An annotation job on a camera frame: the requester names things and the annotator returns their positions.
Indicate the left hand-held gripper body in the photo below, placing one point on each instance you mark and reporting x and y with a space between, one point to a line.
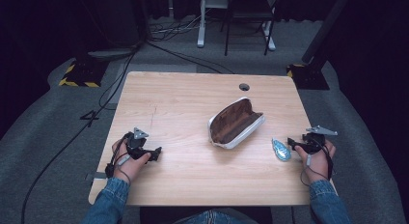
136 144

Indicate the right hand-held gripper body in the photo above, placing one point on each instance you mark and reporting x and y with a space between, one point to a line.
314 139

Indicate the blue leaf-shaped eraser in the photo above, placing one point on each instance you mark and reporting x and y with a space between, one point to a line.
281 149

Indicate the white pencil case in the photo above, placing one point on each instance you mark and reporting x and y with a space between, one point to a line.
235 123

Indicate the person's left hand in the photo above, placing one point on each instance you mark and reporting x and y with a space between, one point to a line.
130 162

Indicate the person's right hand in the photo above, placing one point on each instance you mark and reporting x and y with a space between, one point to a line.
316 162

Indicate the black stand base striped tape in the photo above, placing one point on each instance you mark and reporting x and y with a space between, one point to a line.
307 76
82 72

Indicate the person's lap in jeans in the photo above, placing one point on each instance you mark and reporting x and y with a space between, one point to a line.
209 217

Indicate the black slanted stand pole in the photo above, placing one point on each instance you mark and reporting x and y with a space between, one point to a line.
326 26

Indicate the black chair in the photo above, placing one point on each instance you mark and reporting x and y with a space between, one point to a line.
249 11

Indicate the white desk frame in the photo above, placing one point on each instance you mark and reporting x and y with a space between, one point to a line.
202 21

